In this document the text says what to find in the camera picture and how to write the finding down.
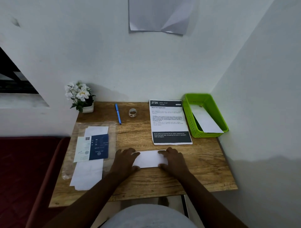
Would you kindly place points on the person's left forearm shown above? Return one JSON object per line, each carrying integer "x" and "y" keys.
{"x": 89, "y": 202}

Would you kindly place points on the black table leg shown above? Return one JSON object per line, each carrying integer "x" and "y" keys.
{"x": 184, "y": 206}

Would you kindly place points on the printed paper sheet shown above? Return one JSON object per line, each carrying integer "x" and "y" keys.
{"x": 168, "y": 117}
{"x": 149, "y": 159}

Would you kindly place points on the clear plastic bag with card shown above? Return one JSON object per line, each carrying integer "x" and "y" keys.
{"x": 113, "y": 131}

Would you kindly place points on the white paper sheet on wall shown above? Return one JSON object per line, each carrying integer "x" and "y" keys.
{"x": 155, "y": 14}

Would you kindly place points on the green plastic tray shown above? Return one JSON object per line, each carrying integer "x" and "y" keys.
{"x": 189, "y": 117}

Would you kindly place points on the person's right foot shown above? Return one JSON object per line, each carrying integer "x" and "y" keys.
{"x": 163, "y": 201}

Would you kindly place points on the person's right forearm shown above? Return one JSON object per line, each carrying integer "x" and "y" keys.
{"x": 209, "y": 204}

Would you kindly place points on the blue and white label card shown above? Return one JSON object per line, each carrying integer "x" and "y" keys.
{"x": 98, "y": 148}

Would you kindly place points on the person's right hand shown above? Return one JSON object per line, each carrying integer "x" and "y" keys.
{"x": 176, "y": 162}

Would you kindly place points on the dark red mattress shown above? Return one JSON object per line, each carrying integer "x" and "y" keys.
{"x": 25, "y": 180}

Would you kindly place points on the blue pen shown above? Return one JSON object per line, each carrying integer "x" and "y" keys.
{"x": 118, "y": 114}

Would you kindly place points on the stack of white envelopes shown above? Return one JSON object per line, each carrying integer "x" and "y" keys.
{"x": 87, "y": 173}

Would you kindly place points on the potted white flower plant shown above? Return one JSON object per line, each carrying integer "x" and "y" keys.
{"x": 78, "y": 94}

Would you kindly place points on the small clear tape roll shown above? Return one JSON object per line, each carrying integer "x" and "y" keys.
{"x": 130, "y": 113}

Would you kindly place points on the person's grey shirt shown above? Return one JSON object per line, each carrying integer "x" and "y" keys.
{"x": 148, "y": 217}

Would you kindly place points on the person's left hand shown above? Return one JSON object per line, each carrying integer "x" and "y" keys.
{"x": 123, "y": 162}

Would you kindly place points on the single white envelope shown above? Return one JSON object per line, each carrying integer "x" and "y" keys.
{"x": 205, "y": 119}

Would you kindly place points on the dark window with grille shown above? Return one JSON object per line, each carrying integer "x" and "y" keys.
{"x": 9, "y": 77}

